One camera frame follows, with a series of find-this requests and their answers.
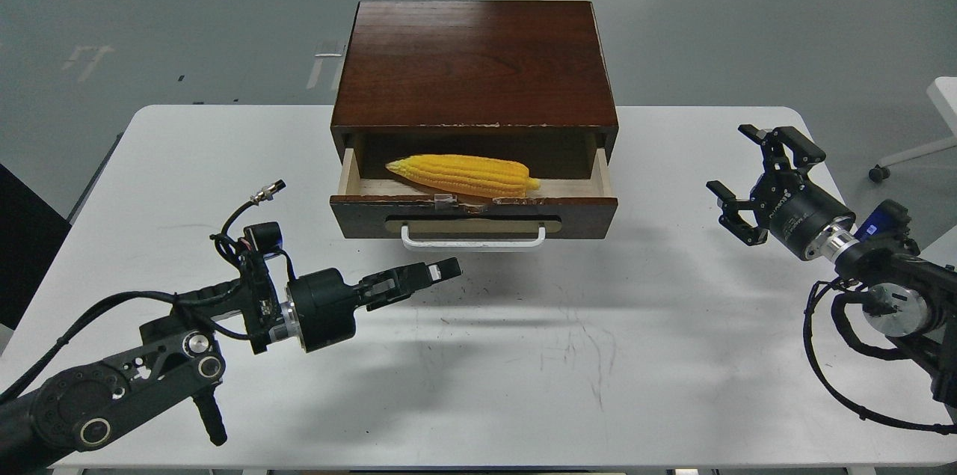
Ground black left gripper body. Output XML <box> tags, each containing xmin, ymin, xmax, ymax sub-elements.
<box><xmin>287</xmin><ymin>269</ymin><xmax>359</xmax><ymax>352</ymax></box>

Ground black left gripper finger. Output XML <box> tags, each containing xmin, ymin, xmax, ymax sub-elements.
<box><xmin>357</xmin><ymin>257</ymin><xmax>462</xmax><ymax>311</ymax></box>

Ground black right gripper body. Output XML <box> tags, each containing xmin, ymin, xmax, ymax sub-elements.
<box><xmin>751</xmin><ymin>174</ymin><xmax>857</xmax><ymax>261</ymax></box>

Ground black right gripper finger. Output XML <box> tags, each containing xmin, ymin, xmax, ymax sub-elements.
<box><xmin>738</xmin><ymin>124</ymin><xmax>826</xmax><ymax>178</ymax></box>
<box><xmin>705</xmin><ymin>180</ymin><xmax>769</xmax><ymax>246</ymax></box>

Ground yellow corn cob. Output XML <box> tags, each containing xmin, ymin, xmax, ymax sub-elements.
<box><xmin>385</xmin><ymin>154</ymin><xmax>541</xmax><ymax>198</ymax></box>

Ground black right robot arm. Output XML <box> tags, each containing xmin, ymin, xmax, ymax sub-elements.
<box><xmin>707</xmin><ymin>124</ymin><xmax>956</xmax><ymax>435</ymax></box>

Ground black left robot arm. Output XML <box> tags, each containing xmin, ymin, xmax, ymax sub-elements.
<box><xmin>1</xmin><ymin>181</ymin><xmax>461</xmax><ymax>474</ymax></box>

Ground white chair base with castor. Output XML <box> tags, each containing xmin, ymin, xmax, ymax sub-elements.
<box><xmin>867</xmin><ymin>77</ymin><xmax>957</xmax><ymax>184</ymax></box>

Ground dark wooden cabinet box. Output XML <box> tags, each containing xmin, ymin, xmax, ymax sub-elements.
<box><xmin>330</xmin><ymin>0</ymin><xmax>619</xmax><ymax>156</ymax></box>

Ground wooden drawer with white handle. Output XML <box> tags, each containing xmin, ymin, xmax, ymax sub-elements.
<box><xmin>330</xmin><ymin>148</ymin><xmax>618</xmax><ymax>251</ymax></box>

